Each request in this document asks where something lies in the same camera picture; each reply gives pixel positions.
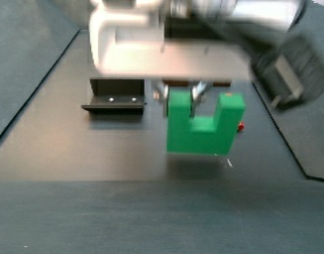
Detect red small bar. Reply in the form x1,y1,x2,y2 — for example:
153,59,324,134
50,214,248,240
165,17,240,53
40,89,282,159
237,122,244,131

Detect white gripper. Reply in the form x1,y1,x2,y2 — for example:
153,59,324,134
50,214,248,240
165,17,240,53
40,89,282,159
88,0,249,117

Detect green U-shaped block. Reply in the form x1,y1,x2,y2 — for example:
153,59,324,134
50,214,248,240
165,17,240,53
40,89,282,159
166,90,244,155

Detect brown T-shaped block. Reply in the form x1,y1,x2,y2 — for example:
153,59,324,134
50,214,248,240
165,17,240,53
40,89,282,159
161,79,232,87

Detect black angle bracket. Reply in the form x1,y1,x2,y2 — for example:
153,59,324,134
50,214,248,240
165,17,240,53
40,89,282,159
81,78,145,112

